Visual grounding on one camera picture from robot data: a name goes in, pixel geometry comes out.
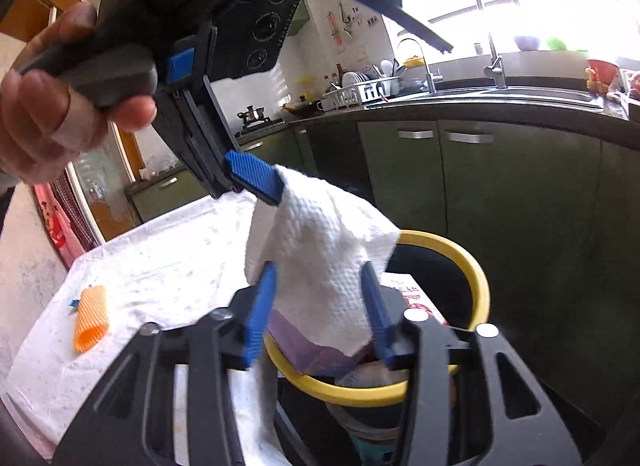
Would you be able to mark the yellow-rimmed trash bin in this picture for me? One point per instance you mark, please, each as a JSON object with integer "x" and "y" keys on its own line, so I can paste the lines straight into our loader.
{"x": 480, "y": 286}

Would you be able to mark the red and white carton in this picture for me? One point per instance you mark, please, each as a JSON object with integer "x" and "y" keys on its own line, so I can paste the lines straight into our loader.
{"x": 415, "y": 296}

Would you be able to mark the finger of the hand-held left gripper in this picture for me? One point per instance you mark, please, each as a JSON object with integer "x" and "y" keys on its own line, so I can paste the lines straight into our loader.
{"x": 252, "y": 175}

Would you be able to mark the white paper towel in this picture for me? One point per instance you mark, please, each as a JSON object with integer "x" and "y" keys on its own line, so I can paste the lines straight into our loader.
{"x": 320, "y": 256}

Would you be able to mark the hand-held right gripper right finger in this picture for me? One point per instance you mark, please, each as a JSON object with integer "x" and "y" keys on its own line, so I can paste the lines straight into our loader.
{"x": 377, "y": 311}

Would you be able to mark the tall steel faucet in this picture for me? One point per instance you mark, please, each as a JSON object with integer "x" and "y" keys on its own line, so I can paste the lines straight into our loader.
{"x": 492, "y": 20}

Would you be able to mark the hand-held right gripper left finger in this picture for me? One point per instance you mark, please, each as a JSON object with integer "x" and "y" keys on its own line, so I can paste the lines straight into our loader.
{"x": 260, "y": 316}

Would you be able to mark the dark green kitchen cabinets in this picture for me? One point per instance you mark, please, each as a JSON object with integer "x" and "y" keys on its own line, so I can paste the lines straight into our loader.
{"x": 500, "y": 185}

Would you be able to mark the gas stove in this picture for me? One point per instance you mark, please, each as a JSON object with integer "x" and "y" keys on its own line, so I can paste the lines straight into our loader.
{"x": 260, "y": 126}

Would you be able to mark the steel pot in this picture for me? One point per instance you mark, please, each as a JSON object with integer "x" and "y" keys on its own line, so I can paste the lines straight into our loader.
{"x": 252, "y": 115}

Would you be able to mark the white dish rack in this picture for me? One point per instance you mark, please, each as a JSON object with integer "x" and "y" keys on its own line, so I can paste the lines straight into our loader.
{"x": 355, "y": 91}

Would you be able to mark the steel sink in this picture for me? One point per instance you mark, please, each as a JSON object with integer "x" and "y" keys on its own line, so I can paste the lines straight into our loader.
{"x": 500, "y": 94}

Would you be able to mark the white printed tablecloth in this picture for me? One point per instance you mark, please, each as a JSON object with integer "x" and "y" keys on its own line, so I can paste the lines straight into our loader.
{"x": 150, "y": 266}

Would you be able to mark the red checked cloth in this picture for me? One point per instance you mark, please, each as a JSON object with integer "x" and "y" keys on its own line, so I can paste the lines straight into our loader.
{"x": 60, "y": 221}

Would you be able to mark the small steel faucet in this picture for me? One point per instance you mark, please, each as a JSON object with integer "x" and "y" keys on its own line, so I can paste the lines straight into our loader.
{"x": 429, "y": 75}

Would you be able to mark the person's left hand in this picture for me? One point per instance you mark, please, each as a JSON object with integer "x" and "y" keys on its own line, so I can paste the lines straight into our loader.
{"x": 35, "y": 115}

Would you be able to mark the orange foam net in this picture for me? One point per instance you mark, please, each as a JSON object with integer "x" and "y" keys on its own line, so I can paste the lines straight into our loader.
{"x": 92, "y": 318}

